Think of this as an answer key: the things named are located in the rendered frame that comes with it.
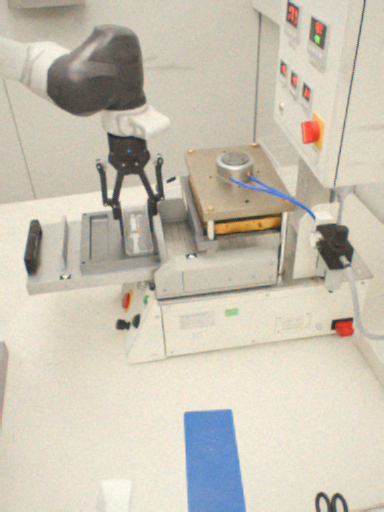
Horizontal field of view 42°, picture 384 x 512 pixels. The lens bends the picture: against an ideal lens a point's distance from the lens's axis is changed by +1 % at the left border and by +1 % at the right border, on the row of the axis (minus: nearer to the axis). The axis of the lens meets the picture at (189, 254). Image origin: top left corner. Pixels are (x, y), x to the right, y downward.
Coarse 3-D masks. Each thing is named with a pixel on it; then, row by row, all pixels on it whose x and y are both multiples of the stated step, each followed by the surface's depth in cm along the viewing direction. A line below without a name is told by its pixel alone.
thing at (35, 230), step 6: (30, 222) 112; (36, 222) 112; (30, 228) 110; (36, 228) 110; (30, 234) 108; (36, 234) 109; (30, 240) 106; (36, 240) 108; (30, 246) 105; (36, 246) 107; (24, 252) 104; (30, 252) 103; (36, 252) 106; (24, 258) 102; (30, 258) 102; (24, 264) 102; (30, 264) 103; (30, 270) 103; (36, 270) 104
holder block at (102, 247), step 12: (84, 216) 116; (96, 216) 116; (108, 216) 116; (84, 228) 112; (96, 228) 114; (108, 228) 112; (84, 240) 108; (96, 240) 111; (108, 240) 108; (120, 240) 108; (156, 240) 107; (84, 252) 105; (96, 252) 107; (108, 252) 107; (120, 252) 104; (156, 252) 104; (84, 264) 102; (96, 264) 102; (108, 264) 102; (120, 264) 103; (132, 264) 103; (144, 264) 104; (156, 264) 104
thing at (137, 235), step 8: (128, 208) 116; (136, 208) 116; (144, 208) 116; (128, 216) 113; (136, 216) 113; (144, 216) 113; (128, 224) 111; (136, 224) 110; (144, 224) 110; (128, 232) 108; (136, 232) 108; (144, 232) 108; (128, 240) 106; (136, 240) 106; (144, 240) 106; (128, 248) 103; (136, 248) 103; (144, 248) 103
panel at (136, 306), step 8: (152, 280) 108; (128, 288) 125; (136, 296) 116; (152, 296) 105; (136, 304) 115; (152, 304) 104; (128, 312) 120; (136, 312) 113; (144, 312) 108; (128, 320) 118; (144, 320) 107; (136, 328) 110; (128, 336) 115; (136, 336) 109; (128, 344) 113; (128, 352) 112
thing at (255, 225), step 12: (192, 192) 112; (252, 216) 102; (264, 216) 102; (276, 216) 101; (204, 228) 100; (216, 228) 101; (228, 228) 101; (240, 228) 102; (252, 228) 102; (264, 228) 103; (276, 228) 103
